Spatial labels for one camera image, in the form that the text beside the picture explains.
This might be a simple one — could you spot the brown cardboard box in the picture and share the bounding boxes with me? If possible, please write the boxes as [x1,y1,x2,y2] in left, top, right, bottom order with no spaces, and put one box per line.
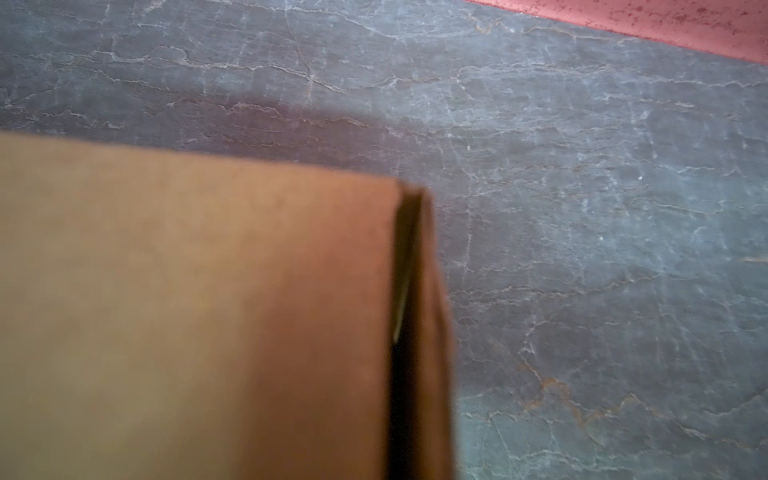
[1,133,456,479]

